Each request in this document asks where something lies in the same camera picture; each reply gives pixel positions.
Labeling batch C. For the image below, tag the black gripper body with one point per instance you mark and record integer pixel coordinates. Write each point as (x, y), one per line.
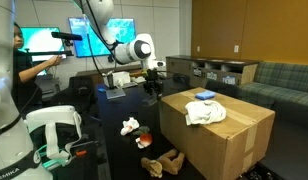
(152, 80)

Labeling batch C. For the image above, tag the dark grey eraser block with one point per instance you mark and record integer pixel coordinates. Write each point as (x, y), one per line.
(149, 101)

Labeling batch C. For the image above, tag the white bag orange print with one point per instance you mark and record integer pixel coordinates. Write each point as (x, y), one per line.
(129, 126)

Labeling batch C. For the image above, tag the blue wavy sponge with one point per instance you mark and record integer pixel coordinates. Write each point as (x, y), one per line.
(205, 95)

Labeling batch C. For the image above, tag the white cloth towel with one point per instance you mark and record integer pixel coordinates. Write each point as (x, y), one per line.
(204, 112)

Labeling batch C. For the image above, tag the brown plush moose toy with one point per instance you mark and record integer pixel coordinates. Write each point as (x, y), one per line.
(167, 163)

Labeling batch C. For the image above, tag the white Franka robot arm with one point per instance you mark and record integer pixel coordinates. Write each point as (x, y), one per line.
(7, 100)

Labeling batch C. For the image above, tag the pale flat box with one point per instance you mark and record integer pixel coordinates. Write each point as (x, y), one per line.
(139, 80)

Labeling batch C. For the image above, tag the white box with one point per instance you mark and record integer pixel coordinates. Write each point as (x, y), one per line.
(122, 79)

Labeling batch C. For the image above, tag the large cardboard box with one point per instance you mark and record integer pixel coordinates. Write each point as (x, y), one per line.
(220, 146)

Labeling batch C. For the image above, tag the person hand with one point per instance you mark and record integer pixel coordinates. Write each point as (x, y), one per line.
(56, 60)

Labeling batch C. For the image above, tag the small blue object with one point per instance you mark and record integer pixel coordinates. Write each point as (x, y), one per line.
(101, 89)

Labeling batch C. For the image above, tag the wooden TV console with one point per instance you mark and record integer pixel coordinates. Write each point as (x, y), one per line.
(90, 75)

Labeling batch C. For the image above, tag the black office chair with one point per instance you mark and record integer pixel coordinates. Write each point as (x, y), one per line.
(77, 96)

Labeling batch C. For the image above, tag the wooden shelf cabinet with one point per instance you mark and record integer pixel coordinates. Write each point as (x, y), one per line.
(247, 71)

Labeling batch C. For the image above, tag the orange tipped tool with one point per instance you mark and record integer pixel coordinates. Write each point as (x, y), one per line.
(81, 153)

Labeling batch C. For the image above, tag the white VR headset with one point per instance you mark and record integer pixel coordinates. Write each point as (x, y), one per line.
(54, 133)

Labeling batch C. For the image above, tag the green plaid sofa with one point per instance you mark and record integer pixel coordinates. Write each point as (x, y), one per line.
(280, 90)

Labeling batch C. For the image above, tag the small cyan monitor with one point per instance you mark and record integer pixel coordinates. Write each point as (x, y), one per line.
(37, 40)

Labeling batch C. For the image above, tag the person in black shirt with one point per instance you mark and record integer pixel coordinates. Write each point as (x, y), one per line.
(22, 86)

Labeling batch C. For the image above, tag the yellow wrist camera mount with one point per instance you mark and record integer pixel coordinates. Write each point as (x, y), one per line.
(139, 73)

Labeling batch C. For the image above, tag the black camera stand grey base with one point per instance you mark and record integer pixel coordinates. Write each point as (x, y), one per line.
(114, 93)

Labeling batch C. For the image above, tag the white wall outlet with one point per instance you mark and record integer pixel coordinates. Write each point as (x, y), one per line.
(198, 49)
(236, 49)

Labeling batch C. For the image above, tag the large wall TV screen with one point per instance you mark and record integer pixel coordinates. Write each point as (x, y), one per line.
(124, 28)

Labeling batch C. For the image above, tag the black stereo camera bar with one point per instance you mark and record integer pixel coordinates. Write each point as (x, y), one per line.
(65, 36)

